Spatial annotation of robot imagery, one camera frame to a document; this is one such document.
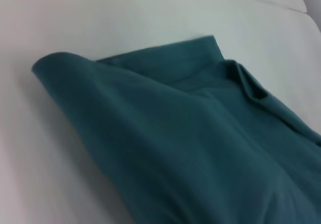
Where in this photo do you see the teal FREE! print t-shirt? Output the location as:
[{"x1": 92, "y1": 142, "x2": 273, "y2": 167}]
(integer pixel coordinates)
[{"x1": 31, "y1": 35, "x2": 321, "y2": 224}]

